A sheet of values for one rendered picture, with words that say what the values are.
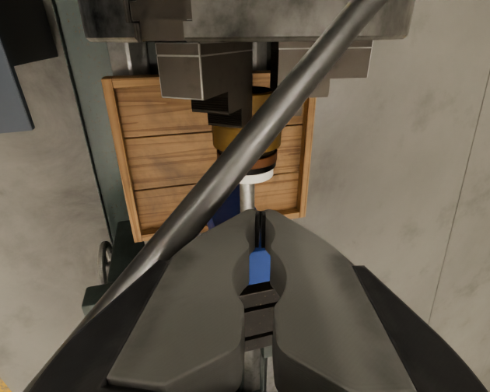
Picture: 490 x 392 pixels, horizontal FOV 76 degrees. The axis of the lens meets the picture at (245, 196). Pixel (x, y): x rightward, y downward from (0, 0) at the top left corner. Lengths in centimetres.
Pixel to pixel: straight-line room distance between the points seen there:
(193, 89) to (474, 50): 200
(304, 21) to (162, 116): 39
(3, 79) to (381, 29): 64
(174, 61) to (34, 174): 142
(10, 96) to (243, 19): 59
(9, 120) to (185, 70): 55
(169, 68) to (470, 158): 229
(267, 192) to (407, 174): 157
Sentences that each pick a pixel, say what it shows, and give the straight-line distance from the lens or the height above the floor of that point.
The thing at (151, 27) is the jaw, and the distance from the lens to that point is 25.
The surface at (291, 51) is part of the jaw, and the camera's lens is 37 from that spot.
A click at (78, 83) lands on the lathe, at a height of 54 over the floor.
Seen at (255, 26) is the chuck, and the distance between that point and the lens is 22.
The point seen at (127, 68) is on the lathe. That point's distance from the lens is 58.
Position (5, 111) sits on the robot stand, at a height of 75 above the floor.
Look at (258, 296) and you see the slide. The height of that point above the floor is 97.
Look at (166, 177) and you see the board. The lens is 61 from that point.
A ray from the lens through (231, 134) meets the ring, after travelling 35.
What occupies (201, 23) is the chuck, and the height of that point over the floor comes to 122.
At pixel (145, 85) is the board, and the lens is 54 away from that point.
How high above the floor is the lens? 144
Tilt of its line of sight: 59 degrees down
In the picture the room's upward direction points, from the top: 150 degrees clockwise
